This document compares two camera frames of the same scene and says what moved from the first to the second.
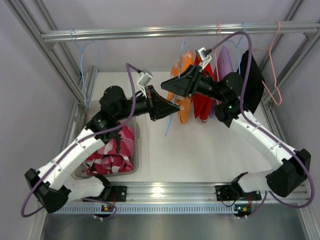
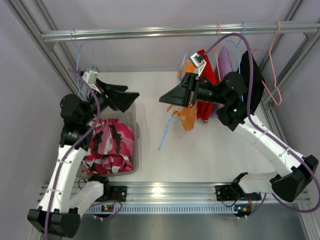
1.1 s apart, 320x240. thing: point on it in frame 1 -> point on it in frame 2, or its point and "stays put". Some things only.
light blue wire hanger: (72, 31) -> (82, 83)
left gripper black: (152, 103) -> (105, 94)
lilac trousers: (225, 67) stays put
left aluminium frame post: (34, 17) stays put
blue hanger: (168, 127) -> (172, 112)
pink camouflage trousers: (116, 156) stays put
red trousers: (202, 105) stays put
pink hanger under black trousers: (269, 49) stays put
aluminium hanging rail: (187, 32) stays put
